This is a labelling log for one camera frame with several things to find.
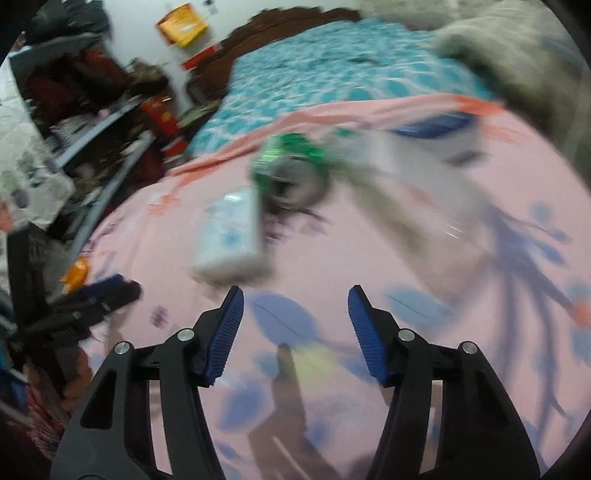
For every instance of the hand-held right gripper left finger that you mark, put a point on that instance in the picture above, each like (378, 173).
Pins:
(226, 332)

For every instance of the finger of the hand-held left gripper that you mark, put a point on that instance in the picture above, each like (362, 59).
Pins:
(104, 286)

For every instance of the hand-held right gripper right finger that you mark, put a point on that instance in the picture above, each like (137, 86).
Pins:
(367, 332)

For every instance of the white tissue pack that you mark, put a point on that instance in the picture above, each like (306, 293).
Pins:
(231, 235)

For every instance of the person's left hand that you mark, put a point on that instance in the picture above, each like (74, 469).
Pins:
(78, 378)

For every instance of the orange plastic bag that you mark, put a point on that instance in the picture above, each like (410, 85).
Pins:
(77, 274)

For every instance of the pink floral bedsheet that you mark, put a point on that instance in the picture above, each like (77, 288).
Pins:
(415, 332)

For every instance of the white cactus print cloth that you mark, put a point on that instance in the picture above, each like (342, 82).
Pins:
(27, 175)

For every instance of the clear plastic bottle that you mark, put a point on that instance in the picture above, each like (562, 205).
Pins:
(406, 198)

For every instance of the grey metal shelf rack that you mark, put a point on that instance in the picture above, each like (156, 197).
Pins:
(106, 124)

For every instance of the red box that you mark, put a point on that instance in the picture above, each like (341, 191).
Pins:
(161, 122)

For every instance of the green drink can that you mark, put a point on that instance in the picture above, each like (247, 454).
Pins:
(291, 170)

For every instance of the dark red bags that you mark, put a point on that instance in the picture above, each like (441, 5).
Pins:
(78, 83)

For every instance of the brown handbag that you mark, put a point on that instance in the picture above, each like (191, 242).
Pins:
(147, 76)

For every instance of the blue and white packet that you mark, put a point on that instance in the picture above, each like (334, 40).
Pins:
(438, 127)

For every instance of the teal patterned blanket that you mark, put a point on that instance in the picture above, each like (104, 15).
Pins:
(323, 74)

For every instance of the black bags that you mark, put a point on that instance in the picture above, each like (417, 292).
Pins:
(64, 18)

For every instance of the carved wooden headboard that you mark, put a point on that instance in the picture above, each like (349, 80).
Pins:
(240, 41)

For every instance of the grey knitted pillow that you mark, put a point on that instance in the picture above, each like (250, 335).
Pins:
(494, 50)

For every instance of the yellow and red wall calendar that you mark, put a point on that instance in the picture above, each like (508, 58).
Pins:
(182, 23)

